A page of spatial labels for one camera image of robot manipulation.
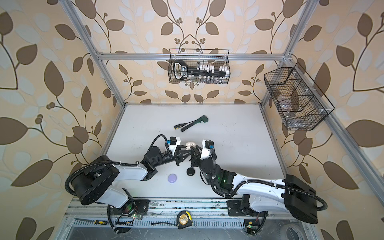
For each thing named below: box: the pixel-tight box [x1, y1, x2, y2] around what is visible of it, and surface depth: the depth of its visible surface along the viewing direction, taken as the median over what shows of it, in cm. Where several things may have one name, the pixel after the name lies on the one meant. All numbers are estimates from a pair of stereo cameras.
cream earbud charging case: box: [185, 142, 196, 150], surface depth 76 cm
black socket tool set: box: [173, 60, 230, 80], surface depth 84 cm
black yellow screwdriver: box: [174, 120, 196, 130], surface depth 107 cm
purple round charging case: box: [167, 173, 177, 183], surface depth 86 cm
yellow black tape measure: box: [176, 210, 193, 230], surface depth 70 cm
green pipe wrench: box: [180, 114, 209, 132], surface depth 111 cm
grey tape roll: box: [281, 223, 304, 240], surface depth 67 cm
